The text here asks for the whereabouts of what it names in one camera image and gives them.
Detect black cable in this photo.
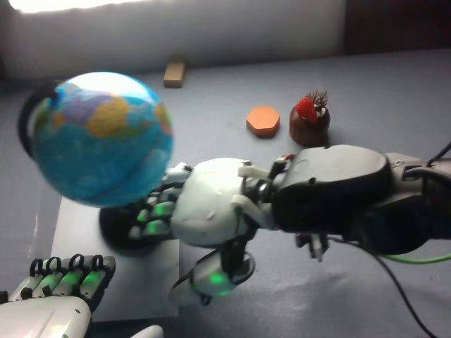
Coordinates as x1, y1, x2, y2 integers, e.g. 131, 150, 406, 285
373, 251, 438, 338

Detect rectangular wooden block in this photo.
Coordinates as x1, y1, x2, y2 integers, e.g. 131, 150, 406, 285
163, 56, 187, 89

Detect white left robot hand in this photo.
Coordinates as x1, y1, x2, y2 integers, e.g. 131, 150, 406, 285
0, 253, 165, 338

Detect chocolate cake toy with strawberry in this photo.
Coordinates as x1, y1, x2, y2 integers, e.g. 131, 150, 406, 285
288, 90, 331, 146

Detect white paper sheet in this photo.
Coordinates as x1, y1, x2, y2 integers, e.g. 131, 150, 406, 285
51, 195, 180, 322

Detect blue world globe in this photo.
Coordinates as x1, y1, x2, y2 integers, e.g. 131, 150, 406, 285
17, 72, 177, 249

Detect green cable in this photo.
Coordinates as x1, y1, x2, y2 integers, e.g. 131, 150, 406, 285
383, 252, 451, 264

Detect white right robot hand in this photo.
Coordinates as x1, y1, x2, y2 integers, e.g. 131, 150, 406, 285
128, 158, 273, 306

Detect orange hexagon block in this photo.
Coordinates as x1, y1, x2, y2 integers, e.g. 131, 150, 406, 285
245, 106, 282, 138

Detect grey table cloth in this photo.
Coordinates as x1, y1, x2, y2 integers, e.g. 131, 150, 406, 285
0, 47, 451, 338

